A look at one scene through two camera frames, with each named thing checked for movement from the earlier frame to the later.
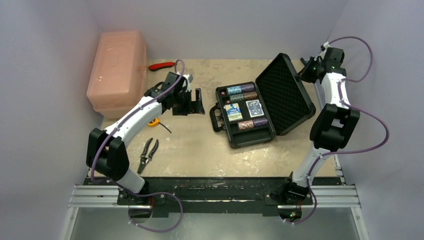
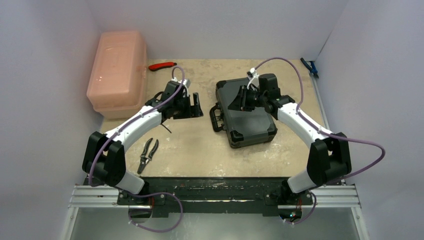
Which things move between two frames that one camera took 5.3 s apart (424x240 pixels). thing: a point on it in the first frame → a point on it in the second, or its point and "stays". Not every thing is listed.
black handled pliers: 144,160 stays
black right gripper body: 305,67 → 247,100
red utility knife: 154,67 stays
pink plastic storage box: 118,79 stays
